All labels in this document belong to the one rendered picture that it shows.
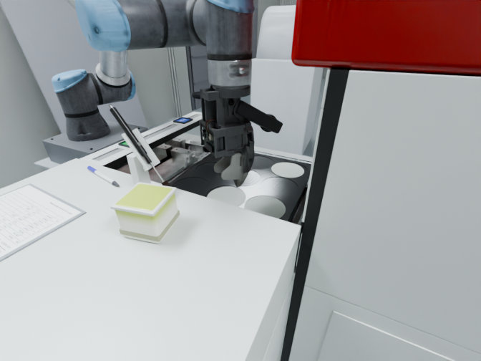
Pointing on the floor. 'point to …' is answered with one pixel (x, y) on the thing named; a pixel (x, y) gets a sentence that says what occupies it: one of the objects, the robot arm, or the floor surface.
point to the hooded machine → (283, 84)
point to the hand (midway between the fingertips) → (240, 180)
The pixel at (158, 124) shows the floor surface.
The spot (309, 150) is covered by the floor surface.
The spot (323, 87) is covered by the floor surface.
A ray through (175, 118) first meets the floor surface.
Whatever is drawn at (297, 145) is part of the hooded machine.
